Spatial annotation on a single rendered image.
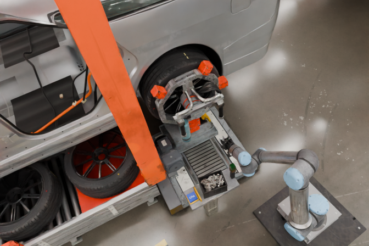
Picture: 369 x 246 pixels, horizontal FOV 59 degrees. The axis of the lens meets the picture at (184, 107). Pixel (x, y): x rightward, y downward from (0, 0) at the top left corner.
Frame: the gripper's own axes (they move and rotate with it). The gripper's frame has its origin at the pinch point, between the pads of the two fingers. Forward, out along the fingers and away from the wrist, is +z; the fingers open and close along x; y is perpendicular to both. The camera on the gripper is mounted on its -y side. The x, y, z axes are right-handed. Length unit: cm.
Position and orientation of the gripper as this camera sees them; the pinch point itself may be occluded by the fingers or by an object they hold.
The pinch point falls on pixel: (221, 140)
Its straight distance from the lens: 262.5
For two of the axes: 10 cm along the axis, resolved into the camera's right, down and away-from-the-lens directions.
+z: -4.1, -3.3, 8.5
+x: -8.5, 4.7, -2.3
